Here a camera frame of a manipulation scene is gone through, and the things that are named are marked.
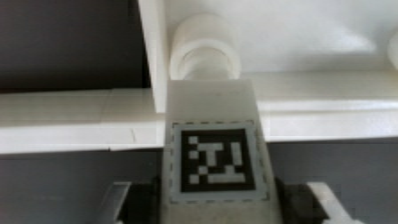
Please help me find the white table leg with tag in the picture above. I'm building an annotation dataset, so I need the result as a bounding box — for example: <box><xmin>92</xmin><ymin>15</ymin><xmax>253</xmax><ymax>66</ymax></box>
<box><xmin>159</xmin><ymin>14</ymin><xmax>282</xmax><ymax>224</ymax></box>

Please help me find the white square tabletop tray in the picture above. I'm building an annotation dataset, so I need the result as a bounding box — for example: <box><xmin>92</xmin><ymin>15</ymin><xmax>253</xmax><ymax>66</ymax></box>
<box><xmin>136</xmin><ymin>0</ymin><xmax>398</xmax><ymax>110</ymax></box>

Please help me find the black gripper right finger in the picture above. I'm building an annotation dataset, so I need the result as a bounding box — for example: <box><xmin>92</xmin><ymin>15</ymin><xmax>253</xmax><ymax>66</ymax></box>
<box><xmin>275</xmin><ymin>179</ymin><xmax>364</xmax><ymax>224</ymax></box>

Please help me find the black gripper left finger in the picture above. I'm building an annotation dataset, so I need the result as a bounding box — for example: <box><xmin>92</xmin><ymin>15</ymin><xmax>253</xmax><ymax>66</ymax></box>
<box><xmin>93</xmin><ymin>182</ymin><xmax>157</xmax><ymax>224</ymax></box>

